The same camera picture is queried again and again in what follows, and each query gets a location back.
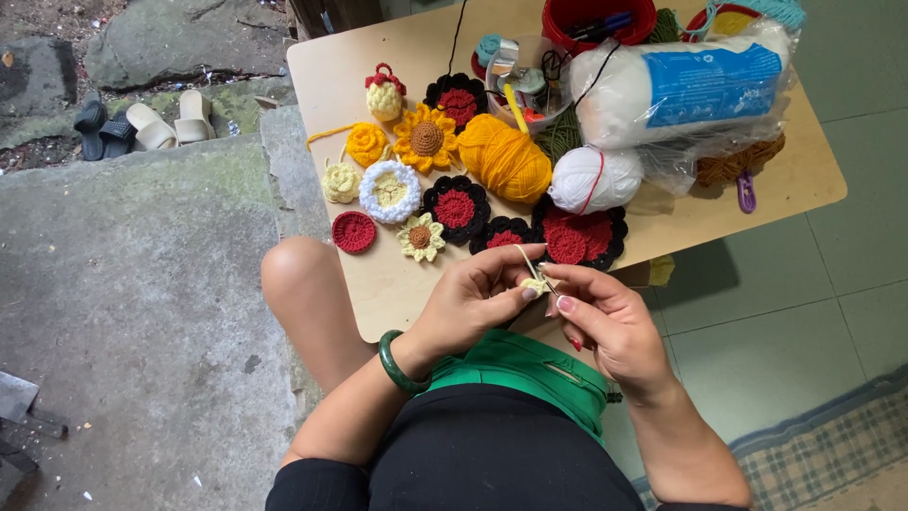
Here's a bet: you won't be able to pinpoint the green jade bangle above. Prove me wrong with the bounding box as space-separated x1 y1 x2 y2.
378 329 434 396

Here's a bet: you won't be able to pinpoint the person's bare leg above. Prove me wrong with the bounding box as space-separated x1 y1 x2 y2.
260 236 378 396

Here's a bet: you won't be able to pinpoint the red round crochet disc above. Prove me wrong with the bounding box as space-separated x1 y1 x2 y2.
331 211 379 255

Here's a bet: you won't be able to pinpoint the brown yarn bundle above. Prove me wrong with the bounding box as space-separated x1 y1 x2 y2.
695 132 787 190

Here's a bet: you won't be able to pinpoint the small pale yellow crochet flower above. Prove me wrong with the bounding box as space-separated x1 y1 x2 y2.
396 212 447 264

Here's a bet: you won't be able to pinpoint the crochet sunflower brown centre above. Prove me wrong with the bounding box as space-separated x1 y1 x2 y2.
392 103 461 176

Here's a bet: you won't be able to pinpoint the stack of black red flowers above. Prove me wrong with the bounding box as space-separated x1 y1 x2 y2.
531 194 630 273

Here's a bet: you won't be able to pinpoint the cream slide sandal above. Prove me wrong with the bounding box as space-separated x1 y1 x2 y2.
125 103 179 151
174 88 217 145

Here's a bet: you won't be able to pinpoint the red plastic bowl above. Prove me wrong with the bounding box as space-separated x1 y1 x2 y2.
541 0 659 56

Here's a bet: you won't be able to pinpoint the person's left hand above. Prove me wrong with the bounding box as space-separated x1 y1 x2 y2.
393 243 548 384

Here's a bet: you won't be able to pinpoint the teal crochet piece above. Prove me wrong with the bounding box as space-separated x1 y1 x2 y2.
471 33 504 81

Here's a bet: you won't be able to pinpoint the orange yellow yarn ball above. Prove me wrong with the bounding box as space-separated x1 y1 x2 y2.
457 114 553 206

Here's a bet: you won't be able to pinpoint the dark green yarn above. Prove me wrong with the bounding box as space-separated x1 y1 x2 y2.
533 105 584 166

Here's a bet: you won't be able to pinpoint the purple plastic clip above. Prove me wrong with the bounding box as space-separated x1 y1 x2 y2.
735 169 758 215

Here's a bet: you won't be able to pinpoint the yellow crochet ball red top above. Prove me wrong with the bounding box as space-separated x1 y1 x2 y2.
365 62 408 123

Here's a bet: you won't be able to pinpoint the white ring crochet flower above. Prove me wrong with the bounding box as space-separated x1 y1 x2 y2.
358 159 424 226

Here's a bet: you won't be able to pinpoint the pale yellow crochet rose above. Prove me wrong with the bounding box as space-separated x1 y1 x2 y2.
322 160 363 205

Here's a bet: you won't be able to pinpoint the red yarn strand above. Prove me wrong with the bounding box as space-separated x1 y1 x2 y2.
576 150 606 216

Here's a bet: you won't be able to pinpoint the yellow crochet hook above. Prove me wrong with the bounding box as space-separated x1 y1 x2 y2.
502 83 531 135

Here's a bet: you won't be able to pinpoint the metal cleaver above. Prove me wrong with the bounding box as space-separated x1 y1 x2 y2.
0 370 70 440

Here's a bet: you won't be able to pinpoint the white yarn ball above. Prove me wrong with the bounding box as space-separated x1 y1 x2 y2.
547 145 646 216

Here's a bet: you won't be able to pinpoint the black red crochet flower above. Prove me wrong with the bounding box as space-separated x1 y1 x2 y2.
422 175 492 247
423 72 489 133
468 216 538 257

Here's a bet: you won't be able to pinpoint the pale yellow yarn strand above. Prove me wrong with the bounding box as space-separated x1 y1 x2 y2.
512 243 543 282

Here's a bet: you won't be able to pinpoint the yellow crochet rose with tail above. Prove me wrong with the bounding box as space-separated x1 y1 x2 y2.
306 122 393 170

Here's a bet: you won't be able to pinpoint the person's right hand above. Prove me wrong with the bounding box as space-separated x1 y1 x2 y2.
539 263 676 407

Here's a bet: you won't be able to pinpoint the dark blue pens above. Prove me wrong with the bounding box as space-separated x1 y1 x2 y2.
566 10 635 43

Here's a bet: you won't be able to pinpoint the olive green yarn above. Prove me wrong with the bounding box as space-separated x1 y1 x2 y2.
647 8 683 45

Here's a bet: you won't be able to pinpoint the teal yarn skein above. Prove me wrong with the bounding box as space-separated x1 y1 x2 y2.
738 0 807 31

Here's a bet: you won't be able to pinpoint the person's black clothing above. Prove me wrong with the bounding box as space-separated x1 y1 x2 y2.
265 383 749 511

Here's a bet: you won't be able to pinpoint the black slide sandal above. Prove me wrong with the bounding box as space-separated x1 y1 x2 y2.
98 111 139 159
73 100 109 162

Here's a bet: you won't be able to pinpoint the black yarn strand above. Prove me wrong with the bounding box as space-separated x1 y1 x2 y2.
447 0 469 76

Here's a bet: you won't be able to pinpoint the plaid floor mat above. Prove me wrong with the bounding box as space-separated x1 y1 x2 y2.
630 363 908 511

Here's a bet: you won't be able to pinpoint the clear plastic cup of tools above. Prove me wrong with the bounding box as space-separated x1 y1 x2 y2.
484 35 575 136

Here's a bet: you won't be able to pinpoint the white stuffing bag blue label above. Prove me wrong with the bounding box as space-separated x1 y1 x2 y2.
567 16 804 197

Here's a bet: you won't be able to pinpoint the light wooden table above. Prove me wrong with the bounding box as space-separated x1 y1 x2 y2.
286 0 848 346

